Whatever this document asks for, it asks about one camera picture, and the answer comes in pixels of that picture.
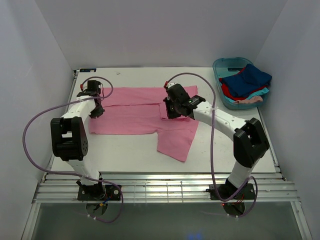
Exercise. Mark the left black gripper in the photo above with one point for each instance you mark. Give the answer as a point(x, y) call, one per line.
point(97, 111)

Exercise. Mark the dark blue t shirt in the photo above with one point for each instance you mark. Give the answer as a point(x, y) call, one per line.
point(246, 82)

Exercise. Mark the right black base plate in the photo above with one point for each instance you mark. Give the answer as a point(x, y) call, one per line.
point(247, 193)

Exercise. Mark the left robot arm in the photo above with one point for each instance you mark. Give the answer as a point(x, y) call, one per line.
point(68, 134)

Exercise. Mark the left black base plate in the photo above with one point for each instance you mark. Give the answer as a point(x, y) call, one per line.
point(98, 192)

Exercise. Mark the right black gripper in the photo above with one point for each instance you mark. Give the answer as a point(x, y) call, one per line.
point(171, 110)

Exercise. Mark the pink t shirt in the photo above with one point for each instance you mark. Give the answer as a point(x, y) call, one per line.
point(142, 111)

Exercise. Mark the light pink garment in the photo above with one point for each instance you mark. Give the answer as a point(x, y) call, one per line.
point(253, 100)

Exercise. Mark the turquoise garment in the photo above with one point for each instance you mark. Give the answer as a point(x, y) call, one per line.
point(260, 92)

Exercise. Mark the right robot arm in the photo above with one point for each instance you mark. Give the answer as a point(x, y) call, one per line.
point(250, 142)

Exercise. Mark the blue label sticker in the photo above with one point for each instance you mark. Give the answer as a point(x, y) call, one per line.
point(87, 70)

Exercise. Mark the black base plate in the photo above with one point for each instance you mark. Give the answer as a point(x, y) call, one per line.
point(247, 193)
point(98, 192)

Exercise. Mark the teal plastic laundry basket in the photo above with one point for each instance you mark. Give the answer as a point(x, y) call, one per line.
point(236, 79)

